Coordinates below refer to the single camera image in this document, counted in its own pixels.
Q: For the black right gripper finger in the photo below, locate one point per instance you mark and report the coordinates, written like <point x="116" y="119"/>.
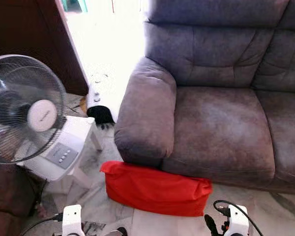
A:
<point x="211" y="227"/>

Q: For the red pillow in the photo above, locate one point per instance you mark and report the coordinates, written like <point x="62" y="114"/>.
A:
<point x="152" y="189"/>

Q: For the grey-brown fabric sofa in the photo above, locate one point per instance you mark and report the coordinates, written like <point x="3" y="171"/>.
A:
<point x="216" y="123"/>

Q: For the white and black floor appliance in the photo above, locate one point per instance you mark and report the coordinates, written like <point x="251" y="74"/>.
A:
<point x="101" y="114"/>

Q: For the robot left leg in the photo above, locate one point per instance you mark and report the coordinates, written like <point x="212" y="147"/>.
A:
<point x="122" y="231"/>

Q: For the small white round cap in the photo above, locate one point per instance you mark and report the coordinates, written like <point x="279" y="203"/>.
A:
<point x="93" y="120"/>

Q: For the white side table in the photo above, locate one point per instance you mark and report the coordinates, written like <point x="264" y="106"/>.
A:
<point x="83" y="129"/>

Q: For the small brown round object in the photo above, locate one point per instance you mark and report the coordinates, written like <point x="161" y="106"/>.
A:
<point x="84" y="103"/>

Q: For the reddish brown upholstered seat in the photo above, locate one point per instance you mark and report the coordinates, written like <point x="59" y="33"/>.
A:
<point x="5" y="206"/>

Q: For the dark brown wooden cabinet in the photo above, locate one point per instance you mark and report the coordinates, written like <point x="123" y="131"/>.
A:
<point x="24" y="29"/>

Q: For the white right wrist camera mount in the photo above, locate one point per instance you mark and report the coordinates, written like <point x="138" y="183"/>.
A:
<point x="238" y="221"/>

